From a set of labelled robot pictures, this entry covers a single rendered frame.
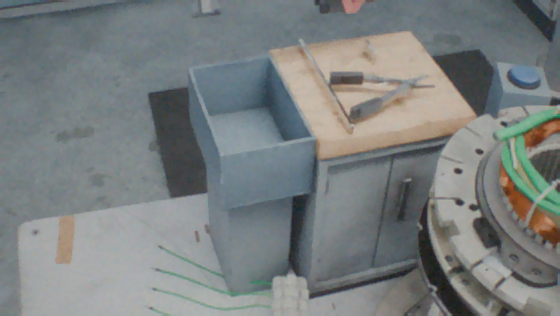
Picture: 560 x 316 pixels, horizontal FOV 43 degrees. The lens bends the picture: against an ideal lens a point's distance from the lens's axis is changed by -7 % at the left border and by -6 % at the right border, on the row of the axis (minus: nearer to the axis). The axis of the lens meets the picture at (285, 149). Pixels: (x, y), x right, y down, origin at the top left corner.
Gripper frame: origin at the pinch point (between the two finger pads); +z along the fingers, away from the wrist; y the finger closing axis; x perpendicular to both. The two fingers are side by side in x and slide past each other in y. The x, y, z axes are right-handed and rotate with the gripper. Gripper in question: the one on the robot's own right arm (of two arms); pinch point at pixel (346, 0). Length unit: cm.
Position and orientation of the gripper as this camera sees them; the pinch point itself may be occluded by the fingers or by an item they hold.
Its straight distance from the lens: 90.2
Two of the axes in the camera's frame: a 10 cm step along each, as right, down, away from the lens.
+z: -0.6, 7.4, 6.8
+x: 9.5, -1.7, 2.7
